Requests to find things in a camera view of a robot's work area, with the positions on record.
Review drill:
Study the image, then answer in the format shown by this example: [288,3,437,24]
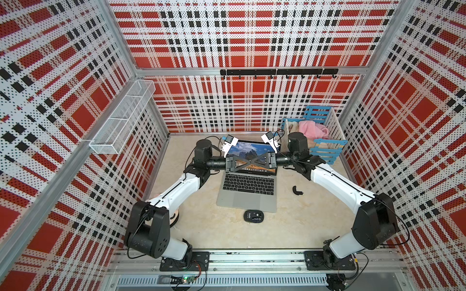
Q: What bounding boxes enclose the blue white storage crate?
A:
[281,105,347,164]

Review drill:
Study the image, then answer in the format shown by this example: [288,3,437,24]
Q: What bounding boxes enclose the black hook rail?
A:
[220,69,339,77]

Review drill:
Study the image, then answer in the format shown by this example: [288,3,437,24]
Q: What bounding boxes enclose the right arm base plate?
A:
[303,251,356,271]

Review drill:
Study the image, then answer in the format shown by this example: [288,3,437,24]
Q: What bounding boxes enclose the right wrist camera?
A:
[261,130,280,154]

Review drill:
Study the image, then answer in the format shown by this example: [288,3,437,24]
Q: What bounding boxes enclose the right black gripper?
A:
[250,151,297,169]

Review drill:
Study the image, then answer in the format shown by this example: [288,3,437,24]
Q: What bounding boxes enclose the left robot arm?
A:
[124,139,268,265]

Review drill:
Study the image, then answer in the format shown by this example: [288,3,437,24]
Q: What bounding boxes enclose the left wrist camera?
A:
[221,135,239,158]

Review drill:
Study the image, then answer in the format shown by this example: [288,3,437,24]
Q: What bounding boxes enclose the silver laptop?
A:
[217,141,277,213]

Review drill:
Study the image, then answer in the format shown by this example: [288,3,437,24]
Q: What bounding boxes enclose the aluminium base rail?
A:
[102,249,414,291]

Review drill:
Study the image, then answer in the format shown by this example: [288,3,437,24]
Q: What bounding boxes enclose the black usb receiver adapter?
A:
[292,186,303,196]

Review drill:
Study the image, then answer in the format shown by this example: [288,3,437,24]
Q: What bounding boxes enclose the green circuit board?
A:
[170,275,198,285]

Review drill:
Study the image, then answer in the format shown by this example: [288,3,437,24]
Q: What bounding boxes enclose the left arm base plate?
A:
[160,252,211,272]

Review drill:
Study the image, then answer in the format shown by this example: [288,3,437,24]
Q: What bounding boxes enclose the white wire mesh shelf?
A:
[90,80,155,155]

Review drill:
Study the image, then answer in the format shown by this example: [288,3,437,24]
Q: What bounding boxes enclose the beige cloth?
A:
[285,120,299,135]

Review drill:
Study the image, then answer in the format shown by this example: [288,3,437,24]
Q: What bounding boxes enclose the pink cloth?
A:
[299,120,330,139]

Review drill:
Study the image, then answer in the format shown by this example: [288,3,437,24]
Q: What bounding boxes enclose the black wireless mouse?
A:
[243,210,265,224]

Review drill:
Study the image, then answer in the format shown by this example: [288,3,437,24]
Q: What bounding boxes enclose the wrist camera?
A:
[261,130,280,154]
[221,135,239,158]

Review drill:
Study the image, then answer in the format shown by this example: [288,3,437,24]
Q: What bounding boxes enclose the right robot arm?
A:
[246,132,401,263]

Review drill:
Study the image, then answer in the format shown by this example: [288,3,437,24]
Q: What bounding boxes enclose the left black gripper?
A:
[205,153,250,173]

